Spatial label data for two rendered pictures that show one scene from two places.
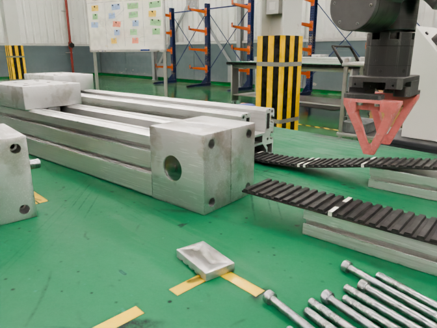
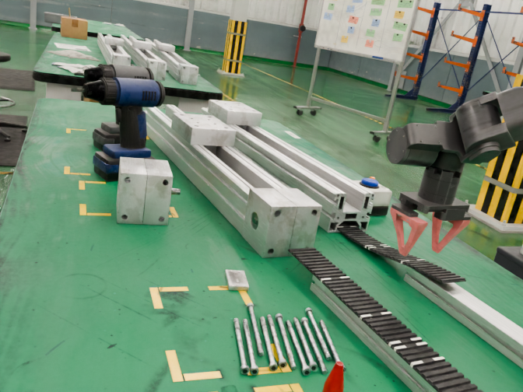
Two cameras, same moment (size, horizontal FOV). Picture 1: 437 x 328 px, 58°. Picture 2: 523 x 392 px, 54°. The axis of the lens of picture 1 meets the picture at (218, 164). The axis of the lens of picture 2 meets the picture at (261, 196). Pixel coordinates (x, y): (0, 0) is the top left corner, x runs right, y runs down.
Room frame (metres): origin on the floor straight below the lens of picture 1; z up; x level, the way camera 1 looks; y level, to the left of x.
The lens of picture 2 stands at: (-0.34, -0.26, 1.16)
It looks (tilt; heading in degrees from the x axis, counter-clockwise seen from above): 18 degrees down; 21
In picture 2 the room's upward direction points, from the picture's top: 10 degrees clockwise
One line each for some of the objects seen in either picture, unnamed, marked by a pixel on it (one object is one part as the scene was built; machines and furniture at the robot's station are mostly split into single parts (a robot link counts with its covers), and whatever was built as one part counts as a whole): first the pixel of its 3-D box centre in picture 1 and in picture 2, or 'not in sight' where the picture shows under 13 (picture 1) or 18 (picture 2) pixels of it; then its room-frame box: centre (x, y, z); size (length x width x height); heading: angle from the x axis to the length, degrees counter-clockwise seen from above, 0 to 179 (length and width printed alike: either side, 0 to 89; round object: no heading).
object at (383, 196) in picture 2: not in sight; (363, 197); (0.83, -0.05, 0.81); 0.10 x 0.08 x 0.06; 140
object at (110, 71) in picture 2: not in sight; (111, 107); (0.72, 0.60, 0.89); 0.20 x 0.08 x 0.22; 154
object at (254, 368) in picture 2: not in sight; (249, 344); (0.18, -0.07, 0.78); 0.11 x 0.01 x 0.01; 32
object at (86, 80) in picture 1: (59, 86); (233, 117); (1.08, 0.43, 0.87); 0.16 x 0.11 x 0.07; 50
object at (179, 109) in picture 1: (116, 113); (266, 155); (0.92, 0.24, 0.82); 0.80 x 0.10 x 0.09; 50
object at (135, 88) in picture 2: not in sight; (115, 128); (0.56, 0.45, 0.89); 0.20 x 0.08 x 0.22; 154
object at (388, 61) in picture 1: (387, 60); (438, 187); (0.53, -0.22, 0.95); 0.10 x 0.07 x 0.07; 143
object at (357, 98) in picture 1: (375, 118); (415, 228); (0.51, -0.21, 0.88); 0.07 x 0.07 x 0.09; 53
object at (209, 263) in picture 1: (204, 259); (236, 280); (0.31, 0.01, 0.78); 0.05 x 0.03 x 0.01; 35
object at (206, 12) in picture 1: (198, 45); (458, 58); (11.15, 0.55, 1.10); 3.30 x 0.90 x 2.20; 43
